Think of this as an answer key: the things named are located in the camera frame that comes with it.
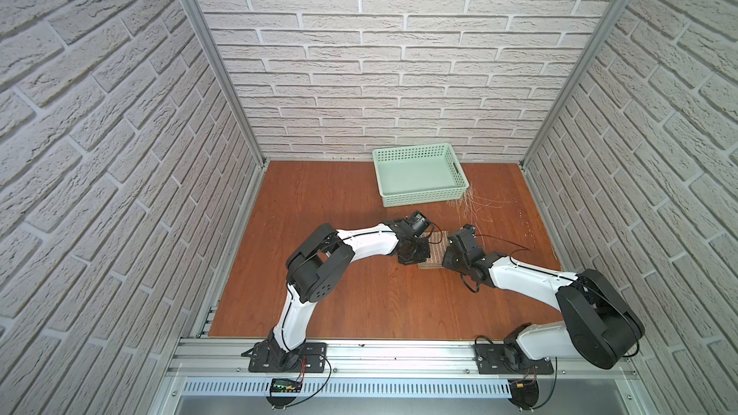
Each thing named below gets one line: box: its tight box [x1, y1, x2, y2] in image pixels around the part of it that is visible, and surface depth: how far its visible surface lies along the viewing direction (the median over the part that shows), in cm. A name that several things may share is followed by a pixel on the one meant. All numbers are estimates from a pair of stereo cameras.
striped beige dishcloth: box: [417, 232, 448, 270], surface depth 85 cm
